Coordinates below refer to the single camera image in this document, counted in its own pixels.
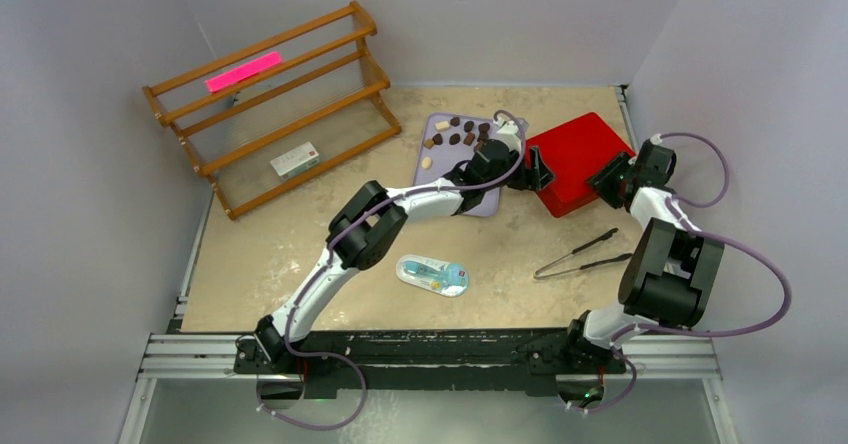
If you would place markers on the pink sticky note strip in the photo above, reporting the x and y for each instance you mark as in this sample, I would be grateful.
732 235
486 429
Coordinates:
243 72

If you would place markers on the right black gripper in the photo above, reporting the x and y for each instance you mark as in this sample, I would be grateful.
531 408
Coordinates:
600 180

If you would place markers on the metal tongs with black tips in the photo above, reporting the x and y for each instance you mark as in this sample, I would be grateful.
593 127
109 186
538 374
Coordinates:
576 260

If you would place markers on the wooden tiered shelf rack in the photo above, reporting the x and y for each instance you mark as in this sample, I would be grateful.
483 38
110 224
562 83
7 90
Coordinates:
374 82

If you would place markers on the red box lid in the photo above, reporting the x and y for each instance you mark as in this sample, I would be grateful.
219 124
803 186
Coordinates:
575 151

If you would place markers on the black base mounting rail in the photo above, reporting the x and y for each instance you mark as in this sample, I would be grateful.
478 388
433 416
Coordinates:
529 360

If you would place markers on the blue correction tape package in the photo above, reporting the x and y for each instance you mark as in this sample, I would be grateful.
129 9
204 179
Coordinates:
447 279

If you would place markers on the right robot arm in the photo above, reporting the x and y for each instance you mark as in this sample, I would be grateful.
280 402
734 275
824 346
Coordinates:
670 274

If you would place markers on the small white stationery box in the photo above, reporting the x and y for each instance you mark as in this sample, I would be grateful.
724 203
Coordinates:
296 161

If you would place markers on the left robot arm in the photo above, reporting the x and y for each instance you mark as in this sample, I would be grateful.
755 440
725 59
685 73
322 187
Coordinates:
364 230

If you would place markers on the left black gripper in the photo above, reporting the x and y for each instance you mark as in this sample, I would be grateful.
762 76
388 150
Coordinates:
528 179

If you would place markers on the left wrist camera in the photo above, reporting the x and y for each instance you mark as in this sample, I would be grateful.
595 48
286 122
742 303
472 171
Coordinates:
512 132

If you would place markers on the aluminium frame rail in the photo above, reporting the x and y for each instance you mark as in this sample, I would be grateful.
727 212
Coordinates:
211 356

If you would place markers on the lavender plastic tray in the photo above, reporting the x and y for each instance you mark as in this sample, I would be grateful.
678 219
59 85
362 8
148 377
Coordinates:
443 141

